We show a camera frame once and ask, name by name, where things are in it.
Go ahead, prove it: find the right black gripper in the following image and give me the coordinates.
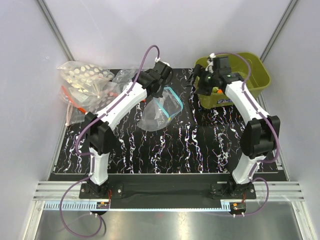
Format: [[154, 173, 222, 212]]
[[182, 64, 219, 97]]

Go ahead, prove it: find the clear blue-zipper bag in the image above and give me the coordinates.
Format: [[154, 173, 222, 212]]
[[137, 86, 184, 132]]

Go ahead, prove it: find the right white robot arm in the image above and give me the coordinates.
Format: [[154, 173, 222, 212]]
[[190, 63, 281, 199]]

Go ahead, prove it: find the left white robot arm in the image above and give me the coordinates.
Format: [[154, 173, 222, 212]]
[[75, 67, 173, 198]]

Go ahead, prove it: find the bag of white discs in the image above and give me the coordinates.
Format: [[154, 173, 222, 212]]
[[57, 61, 115, 96]]

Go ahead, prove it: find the clear orange-zipper bag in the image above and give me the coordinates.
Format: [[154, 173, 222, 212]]
[[87, 68, 138, 114]]

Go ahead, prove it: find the clear red-zipper bag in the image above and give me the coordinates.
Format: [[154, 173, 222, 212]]
[[60, 85, 89, 114]]

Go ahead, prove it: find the olive green plastic bin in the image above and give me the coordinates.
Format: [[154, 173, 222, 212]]
[[194, 52, 271, 109]]

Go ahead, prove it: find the black marble pattern mat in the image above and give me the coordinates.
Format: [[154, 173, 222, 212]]
[[53, 67, 270, 174]]

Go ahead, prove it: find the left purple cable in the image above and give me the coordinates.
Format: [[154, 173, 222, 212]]
[[57, 44, 161, 240]]

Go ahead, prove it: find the purple cable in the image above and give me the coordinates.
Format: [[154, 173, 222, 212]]
[[57, 44, 161, 240], [207, 51, 281, 217]]

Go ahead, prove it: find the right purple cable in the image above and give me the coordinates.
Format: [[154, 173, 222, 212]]
[[207, 51, 281, 217]]

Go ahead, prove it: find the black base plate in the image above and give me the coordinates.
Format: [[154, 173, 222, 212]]
[[79, 173, 257, 211]]

